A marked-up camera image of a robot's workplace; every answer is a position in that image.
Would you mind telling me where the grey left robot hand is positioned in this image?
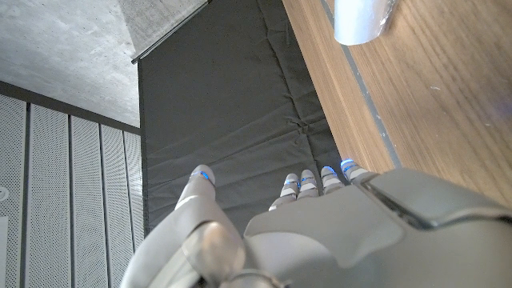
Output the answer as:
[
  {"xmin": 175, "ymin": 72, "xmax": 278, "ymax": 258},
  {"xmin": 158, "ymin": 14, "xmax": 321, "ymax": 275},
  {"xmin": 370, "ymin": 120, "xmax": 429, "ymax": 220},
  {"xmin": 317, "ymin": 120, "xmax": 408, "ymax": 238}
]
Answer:
[{"xmin": 119, "ymin": 158, "xmax": 512, "ymax": 288}]

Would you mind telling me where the plastic wrap roll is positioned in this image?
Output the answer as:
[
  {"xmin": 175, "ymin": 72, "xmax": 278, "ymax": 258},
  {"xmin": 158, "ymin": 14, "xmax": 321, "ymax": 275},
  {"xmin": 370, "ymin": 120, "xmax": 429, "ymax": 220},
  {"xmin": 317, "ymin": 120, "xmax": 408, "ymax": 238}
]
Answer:
[{"xmin": 334, "ymin": 0, "xmax": 399, "ymax": 46}]

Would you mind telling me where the grey tape outline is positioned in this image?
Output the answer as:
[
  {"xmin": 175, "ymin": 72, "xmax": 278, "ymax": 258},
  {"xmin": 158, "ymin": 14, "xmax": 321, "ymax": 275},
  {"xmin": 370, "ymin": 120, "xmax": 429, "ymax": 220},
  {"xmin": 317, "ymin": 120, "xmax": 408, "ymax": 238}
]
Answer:
[{"xmin": 318, "ymin": 0, "xmax": 403, "ymax": 169}]

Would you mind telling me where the black backdrop curtain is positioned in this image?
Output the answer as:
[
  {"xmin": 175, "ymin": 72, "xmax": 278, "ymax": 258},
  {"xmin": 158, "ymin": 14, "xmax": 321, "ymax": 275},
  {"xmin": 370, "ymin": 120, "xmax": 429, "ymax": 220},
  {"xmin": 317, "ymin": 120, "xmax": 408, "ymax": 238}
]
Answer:
[{"xmin": 138, "ymin": 0, "xmax": 349, "ymax": 237}]

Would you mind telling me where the black backdrop stand pole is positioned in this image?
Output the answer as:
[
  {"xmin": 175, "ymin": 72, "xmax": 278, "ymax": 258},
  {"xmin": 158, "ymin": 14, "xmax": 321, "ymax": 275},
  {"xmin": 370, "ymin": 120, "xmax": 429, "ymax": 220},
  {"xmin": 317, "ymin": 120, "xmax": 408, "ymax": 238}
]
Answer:
[{"xmin": 130, "ymin": 0, "xmax": 213, "ymax": 65}]

